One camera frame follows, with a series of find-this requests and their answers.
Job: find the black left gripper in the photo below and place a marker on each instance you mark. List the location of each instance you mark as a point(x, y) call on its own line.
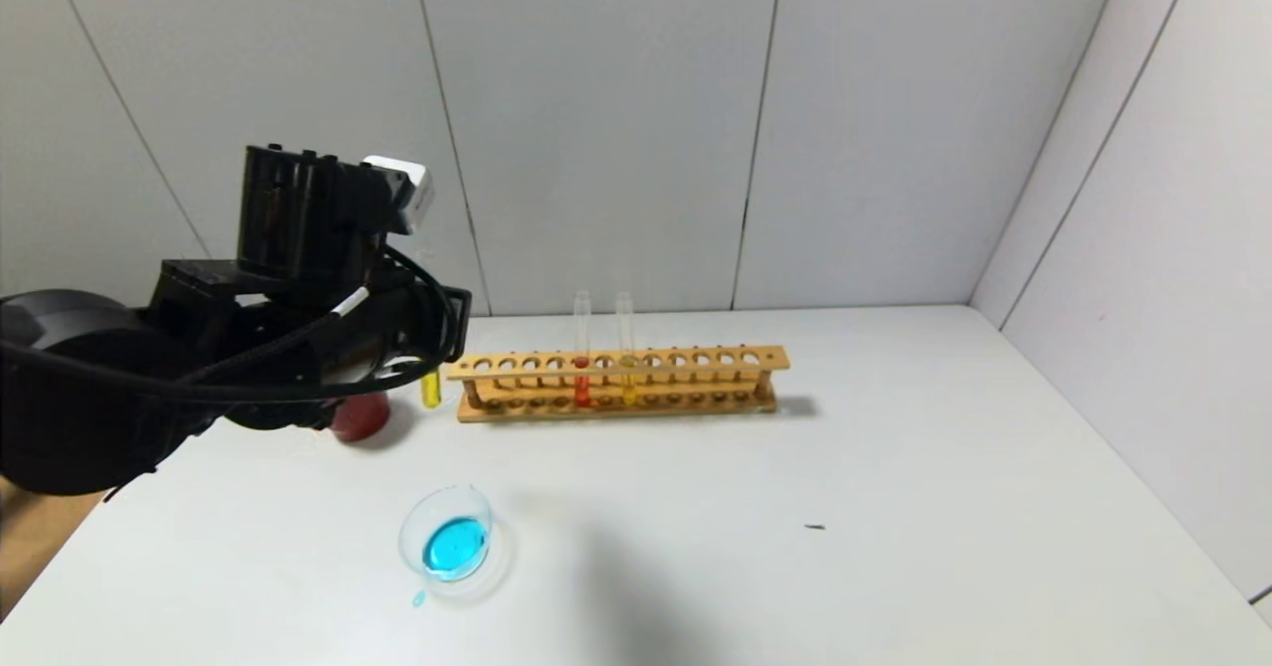
point(308, 219)

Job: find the red pigment test tube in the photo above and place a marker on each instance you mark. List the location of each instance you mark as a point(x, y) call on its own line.
point(582, 390)

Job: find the pale yellow pigment test tube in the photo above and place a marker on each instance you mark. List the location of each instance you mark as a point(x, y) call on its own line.
point(628, 392)

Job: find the deep yellow pigment test tube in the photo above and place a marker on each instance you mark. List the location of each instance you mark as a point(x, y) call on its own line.
point(430, 393)

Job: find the dark red cup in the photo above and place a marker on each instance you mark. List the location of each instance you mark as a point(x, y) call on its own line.
point(363, 417)

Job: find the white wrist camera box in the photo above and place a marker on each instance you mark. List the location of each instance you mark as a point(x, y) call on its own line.
point(402, 189)

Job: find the wooden test tube rack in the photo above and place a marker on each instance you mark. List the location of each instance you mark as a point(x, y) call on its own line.
point(777, 357)

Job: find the clear glass dish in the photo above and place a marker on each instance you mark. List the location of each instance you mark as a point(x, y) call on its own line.
point(457, 547)

